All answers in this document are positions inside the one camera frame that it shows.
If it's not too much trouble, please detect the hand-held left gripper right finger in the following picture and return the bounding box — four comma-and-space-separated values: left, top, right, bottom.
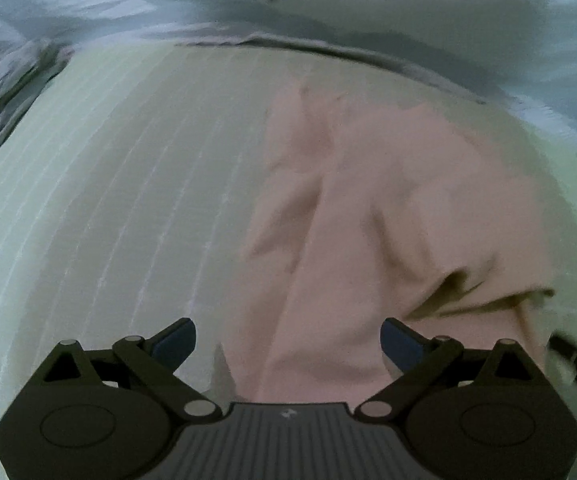
355, 317, 549, 419

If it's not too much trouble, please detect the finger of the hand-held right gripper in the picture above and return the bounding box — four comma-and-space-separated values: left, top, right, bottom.
547, 331, 577, 369

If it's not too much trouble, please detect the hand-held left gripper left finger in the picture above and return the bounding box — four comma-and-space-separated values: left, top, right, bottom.
32, 317, 222, 419

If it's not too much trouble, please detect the pink garment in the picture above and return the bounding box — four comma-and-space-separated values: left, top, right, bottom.
212, 77, 556, 403

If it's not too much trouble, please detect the green striped bed sheet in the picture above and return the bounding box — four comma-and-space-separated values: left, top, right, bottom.
0, 40, 577, 480

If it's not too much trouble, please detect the white printed blanket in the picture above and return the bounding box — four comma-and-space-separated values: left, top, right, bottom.
0, 0, 577, 137

